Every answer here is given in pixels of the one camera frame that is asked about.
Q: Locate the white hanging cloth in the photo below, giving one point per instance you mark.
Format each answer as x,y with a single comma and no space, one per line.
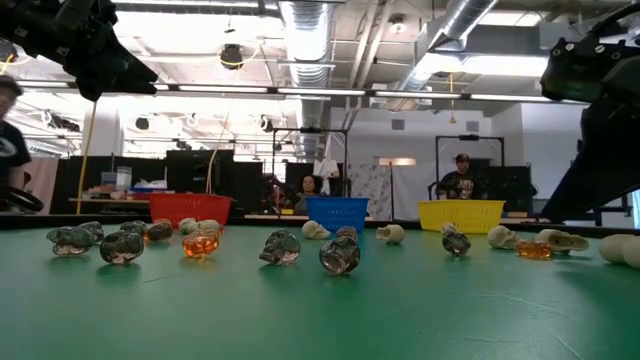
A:
326,170

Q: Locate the blue plastic basket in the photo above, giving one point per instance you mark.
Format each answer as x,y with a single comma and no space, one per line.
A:
337,212

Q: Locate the clear plastic container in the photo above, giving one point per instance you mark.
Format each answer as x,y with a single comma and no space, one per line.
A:
124,177

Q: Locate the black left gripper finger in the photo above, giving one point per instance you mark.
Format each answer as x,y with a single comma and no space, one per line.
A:
115,75

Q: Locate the patterned white sheet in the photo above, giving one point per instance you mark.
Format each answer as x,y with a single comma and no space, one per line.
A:
370,190

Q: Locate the person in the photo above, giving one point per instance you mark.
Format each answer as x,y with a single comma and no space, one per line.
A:
459,182
309,192
10,150

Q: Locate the clear glass skull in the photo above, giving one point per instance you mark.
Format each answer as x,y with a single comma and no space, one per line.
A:
126,226
280,247
70,240
346,230
121,247
456,243
160,231
139,226
98,230
340,255

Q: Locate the black partition wall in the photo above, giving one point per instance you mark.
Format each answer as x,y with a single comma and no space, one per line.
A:
200,170

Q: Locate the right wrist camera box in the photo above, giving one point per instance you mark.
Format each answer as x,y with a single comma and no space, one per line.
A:
585,70

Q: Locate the yellow plastic basket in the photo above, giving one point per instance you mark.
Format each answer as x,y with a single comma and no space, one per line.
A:
462,215

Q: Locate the glowing wall lamp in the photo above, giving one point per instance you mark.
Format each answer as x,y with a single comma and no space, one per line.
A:
396,161

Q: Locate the black round ceiling fixture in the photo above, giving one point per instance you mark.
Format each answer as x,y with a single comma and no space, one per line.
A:
231,56

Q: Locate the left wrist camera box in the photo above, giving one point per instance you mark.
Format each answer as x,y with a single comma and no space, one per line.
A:
85,12

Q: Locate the green table mat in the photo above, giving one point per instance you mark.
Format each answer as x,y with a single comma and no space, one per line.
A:
320,310

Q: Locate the black curved hoop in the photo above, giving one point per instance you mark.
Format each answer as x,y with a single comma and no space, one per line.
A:
37,203

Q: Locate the black ceiling spot lamp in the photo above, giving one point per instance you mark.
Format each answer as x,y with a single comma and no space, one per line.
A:
142,123
266,124

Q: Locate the pink curtain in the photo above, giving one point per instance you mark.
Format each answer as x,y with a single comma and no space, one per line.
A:
45,187

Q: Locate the red plastic basket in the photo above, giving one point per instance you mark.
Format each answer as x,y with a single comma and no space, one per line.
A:
190,207

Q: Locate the black metal gantry frame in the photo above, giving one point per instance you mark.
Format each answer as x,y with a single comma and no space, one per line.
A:
470,137
310,130

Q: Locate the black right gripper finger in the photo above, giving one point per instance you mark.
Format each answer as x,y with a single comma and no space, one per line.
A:
610,160

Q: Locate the long ceiling light strip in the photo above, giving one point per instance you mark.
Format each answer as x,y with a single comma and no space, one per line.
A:
321,91
45,84
162,87
222,88
510,97
417,94

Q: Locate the silver ventilation duct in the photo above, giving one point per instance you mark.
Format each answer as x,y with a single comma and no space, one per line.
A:
460,20
307,30

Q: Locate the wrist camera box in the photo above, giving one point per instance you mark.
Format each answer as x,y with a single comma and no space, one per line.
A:
585,70
85,12

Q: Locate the black desk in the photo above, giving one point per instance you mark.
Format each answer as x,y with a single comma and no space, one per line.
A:
600,218

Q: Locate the wooden work table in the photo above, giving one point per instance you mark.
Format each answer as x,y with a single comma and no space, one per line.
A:
100,200

